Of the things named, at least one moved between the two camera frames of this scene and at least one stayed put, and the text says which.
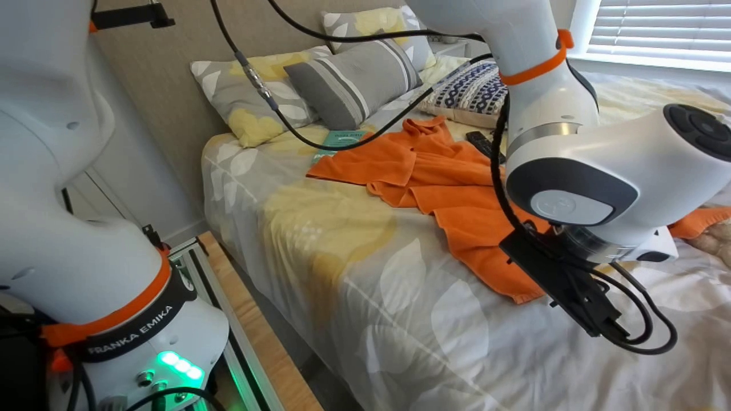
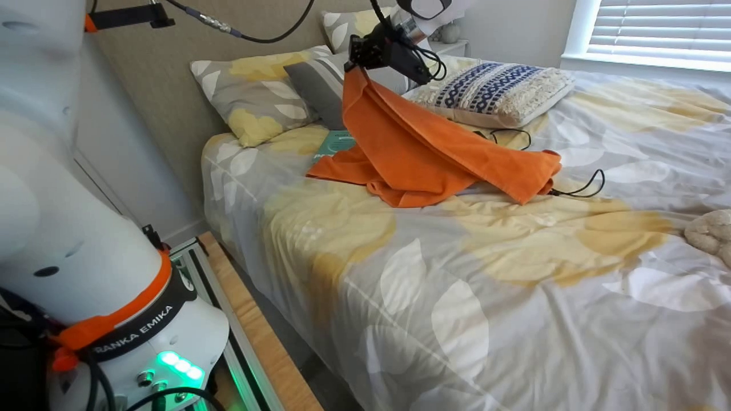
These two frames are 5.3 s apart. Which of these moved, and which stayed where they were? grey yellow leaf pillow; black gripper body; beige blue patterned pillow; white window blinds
Moved: black gripper body
Stayed: white window blinds; beige blue patterned pillow; grey yellow leaf pillow
